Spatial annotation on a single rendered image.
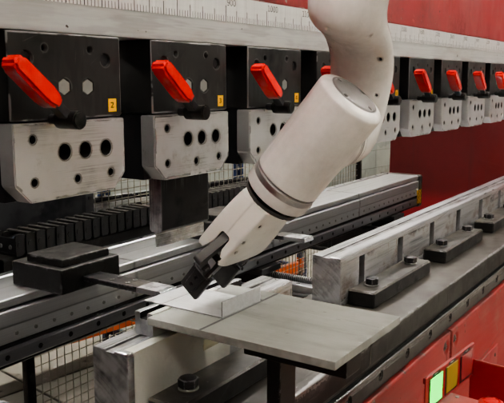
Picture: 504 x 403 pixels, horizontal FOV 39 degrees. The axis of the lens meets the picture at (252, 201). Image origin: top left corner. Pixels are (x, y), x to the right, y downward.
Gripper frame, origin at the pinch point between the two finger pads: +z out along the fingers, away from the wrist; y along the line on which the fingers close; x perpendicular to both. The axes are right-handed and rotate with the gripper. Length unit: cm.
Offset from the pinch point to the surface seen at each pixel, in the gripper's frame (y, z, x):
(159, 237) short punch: 4.5, -1.3, -7.2
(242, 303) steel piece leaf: 0.1, -1.3, 5.7
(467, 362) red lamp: -45, 3, 31
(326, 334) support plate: 2.1, -9.1, 16.4
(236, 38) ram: -7.5, -23.3, -20.8
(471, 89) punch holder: -113, -17, -16
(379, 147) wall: -762, 242, -199
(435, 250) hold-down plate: -86, 9, 9
